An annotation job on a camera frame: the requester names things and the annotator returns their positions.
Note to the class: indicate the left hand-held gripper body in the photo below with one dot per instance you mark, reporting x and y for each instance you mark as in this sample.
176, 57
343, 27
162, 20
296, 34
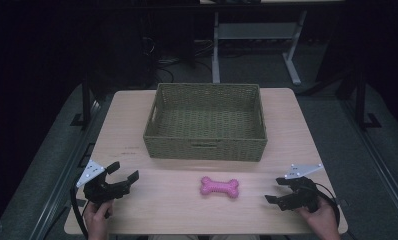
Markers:
98, 192

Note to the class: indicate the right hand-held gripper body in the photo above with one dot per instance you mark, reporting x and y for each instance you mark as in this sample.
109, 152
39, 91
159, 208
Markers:
302, 196

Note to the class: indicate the person's left hand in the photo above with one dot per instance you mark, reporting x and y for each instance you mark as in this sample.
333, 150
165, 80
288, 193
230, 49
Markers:
97, 218

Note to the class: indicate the person's right hand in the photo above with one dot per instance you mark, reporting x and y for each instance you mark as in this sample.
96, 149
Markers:
320, 221

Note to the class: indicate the pink bone-shaped toy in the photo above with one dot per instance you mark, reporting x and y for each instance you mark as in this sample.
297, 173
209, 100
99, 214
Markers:
219, 187

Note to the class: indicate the black metal stand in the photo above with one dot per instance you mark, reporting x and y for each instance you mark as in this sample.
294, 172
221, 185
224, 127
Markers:
361, 100
86, 103

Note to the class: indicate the green woven basket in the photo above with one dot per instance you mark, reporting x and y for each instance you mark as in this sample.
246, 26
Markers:
205, 133

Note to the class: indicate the aluminium floor rail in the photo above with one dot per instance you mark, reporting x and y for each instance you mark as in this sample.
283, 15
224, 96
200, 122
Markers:
65, 176
380, 163

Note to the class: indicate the grey metal table frame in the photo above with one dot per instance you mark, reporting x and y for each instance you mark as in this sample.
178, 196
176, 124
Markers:
253, 31

